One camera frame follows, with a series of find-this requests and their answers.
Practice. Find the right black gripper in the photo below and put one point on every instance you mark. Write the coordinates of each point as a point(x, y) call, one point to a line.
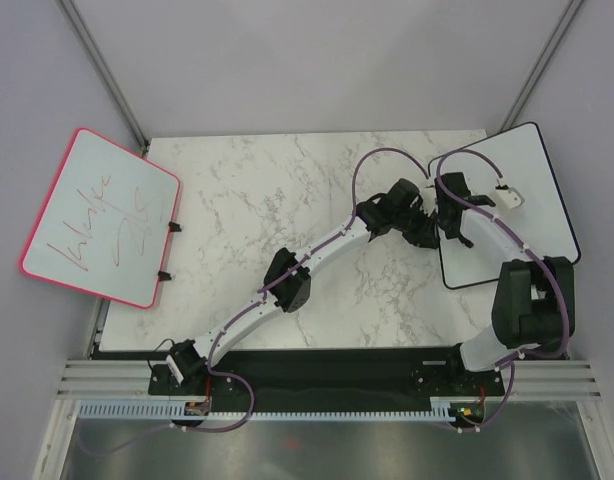
point(463, 241)

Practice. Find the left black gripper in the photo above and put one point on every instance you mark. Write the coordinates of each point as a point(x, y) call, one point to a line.
point(422, 228)

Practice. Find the black framed whiteboard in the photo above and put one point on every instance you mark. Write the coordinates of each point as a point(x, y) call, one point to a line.
point(542, 220)

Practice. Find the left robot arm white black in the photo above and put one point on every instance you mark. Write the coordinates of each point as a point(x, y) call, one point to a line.
point(405, 208)

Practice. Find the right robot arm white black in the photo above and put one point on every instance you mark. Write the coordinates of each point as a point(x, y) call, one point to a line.
point(533, 309)

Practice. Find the pink framed whiteboard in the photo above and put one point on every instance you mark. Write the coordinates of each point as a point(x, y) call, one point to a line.
point(104, 226)

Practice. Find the upper black clip pink board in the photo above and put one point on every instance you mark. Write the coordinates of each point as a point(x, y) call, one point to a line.
point(174, 227)

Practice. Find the black clip pink board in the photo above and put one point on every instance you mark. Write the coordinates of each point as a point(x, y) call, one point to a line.
point(174, 227)
point(164, 276)

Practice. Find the lower black clip pink board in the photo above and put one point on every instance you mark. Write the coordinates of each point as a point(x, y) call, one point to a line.
point(164, 276)

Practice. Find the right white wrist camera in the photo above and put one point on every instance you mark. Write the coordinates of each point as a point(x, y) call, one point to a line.
point(507, 198)

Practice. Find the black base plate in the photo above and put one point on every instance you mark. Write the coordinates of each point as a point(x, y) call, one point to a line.
point(411, 382)

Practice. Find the right aluminium corner post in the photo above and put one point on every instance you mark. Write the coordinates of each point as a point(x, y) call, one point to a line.
point(556, 39)

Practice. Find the aluminium corner post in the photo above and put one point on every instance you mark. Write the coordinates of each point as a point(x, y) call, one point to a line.
point(556, 39)
point(85, 38)

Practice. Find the left aluminium corner post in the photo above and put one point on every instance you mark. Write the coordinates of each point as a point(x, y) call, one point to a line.
point(85, 38)

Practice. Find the aluminium rail frame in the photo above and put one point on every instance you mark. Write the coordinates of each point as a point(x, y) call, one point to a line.
point(537, 380)

